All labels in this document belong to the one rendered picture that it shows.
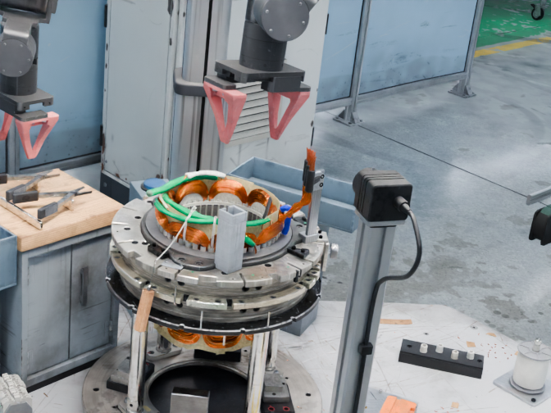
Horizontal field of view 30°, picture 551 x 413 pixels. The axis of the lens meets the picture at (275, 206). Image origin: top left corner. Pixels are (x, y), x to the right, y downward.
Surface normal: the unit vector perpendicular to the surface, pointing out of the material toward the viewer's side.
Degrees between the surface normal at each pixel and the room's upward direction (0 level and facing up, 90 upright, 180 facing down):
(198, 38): 90
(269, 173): 90
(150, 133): 91
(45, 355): 90
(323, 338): 0
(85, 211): 0
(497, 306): 0
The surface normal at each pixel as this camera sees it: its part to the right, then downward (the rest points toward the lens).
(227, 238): -0.69, 0.23
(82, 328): 0.72, 0.36
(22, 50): 0.12, 0.43
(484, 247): 0.11, -0.91
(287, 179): -0.43, 0.33
